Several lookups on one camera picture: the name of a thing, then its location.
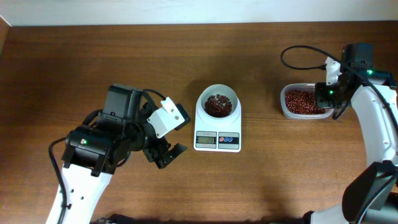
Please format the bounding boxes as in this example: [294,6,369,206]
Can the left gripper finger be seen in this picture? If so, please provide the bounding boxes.
[161,143,187,169]
[155,146,171,165]

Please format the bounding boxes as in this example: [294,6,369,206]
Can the red adzuki beans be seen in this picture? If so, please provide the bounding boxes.
[284,90,326,114]

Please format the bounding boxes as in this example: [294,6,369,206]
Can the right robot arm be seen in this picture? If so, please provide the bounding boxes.
[302,43,397,223]

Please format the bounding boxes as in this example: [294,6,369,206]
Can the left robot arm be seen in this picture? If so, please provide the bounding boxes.
[47,84,190,223]

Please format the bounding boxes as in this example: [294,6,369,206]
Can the white digital kitchen scale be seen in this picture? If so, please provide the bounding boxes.
[193,101,243,152]

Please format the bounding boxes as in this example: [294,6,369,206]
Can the clear plastic bean container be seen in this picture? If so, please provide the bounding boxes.
[280,83,333,119]

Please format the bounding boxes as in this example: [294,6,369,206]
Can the red beans in bowl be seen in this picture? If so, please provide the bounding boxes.
[205,94,233,118]

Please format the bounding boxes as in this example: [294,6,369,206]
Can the white round bowl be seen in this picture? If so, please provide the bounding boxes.
[197,84,241,120]

